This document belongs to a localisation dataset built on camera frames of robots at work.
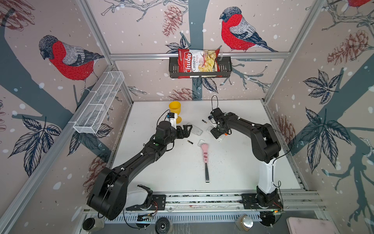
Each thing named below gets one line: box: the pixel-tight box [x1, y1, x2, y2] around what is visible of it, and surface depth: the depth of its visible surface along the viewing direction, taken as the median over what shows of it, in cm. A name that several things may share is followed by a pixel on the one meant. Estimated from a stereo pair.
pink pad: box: [286, 216, 341, 234], surface depth 67 cm
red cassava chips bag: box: [177, 48, 223, 79], surface depth 89 cm
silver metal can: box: [234, 214, 254, 232], surface depth 60 cm
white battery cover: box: [197, 138, 206, 148], surface depth 99 cm
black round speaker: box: [155, 216, 171, 234], surface depth 60 cm
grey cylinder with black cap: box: [82, 217, 105, 232], surface depth 62 cm
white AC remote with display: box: [187, 122, 204, 136], surface depth 103 cm
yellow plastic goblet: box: [168, 100, 183, 124], surface depth 100 cm
